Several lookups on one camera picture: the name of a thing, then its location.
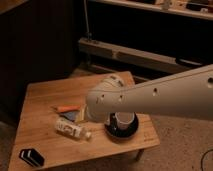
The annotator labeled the wooden low table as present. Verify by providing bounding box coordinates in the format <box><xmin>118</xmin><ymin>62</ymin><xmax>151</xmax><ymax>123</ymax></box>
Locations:
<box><xmin>8</xmin><ymin>74</ymin><xmax>160</xmax><ymax>171</ymax></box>

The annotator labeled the dark wooden cabinet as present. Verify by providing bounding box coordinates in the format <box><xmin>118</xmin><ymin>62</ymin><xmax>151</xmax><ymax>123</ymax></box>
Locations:
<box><xmin>0</xmin><ymin>0</ymin><xmax>75</xmax><ymax>123</ymax></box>

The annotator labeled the clear plastic bottle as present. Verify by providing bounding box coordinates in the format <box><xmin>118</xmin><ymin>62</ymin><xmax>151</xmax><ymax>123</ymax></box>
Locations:
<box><xmin>55</xmin><ymin>118</ymin><xmax>92</xmax><ymax>140</ymax></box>

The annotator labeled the blue yellow sponge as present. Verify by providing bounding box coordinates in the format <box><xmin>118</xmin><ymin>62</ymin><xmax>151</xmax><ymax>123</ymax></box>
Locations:
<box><xmin>60</xmin><ymin>106</ymin><xmax>85</xmax><ymax>123</ymax></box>

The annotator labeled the black round plate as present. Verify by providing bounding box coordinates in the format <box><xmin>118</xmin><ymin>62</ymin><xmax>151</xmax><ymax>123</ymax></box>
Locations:
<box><xmin>104</xmin><ymin>113</ymin><xmax>139</xmax><ymax>139</ymax></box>

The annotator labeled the white baseboard heater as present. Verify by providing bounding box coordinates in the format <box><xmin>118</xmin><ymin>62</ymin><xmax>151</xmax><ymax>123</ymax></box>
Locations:
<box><xmin>78</xmin><ymin>37</ymin><xmax>202</xmax><ymax>74</ymax></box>

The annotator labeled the wooden shelf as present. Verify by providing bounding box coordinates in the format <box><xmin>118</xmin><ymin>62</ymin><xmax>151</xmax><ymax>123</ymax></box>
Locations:
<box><xmin>90</xmin><ymin>0</ymin><xmax>213</xmax><ymax>21</ymax></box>

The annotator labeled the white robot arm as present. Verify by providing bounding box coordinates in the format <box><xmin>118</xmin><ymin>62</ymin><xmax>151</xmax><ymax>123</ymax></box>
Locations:
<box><xmin>85</xmin><ymin>64</ymin><xmax>213</xmax><ymax>123</ymax></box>

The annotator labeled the white cup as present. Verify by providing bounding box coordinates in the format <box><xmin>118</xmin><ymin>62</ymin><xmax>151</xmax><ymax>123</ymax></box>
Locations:
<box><xmin>115</xmin><ymin>112</ymin><xmax>134</xmax><ymax>130</ymax></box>

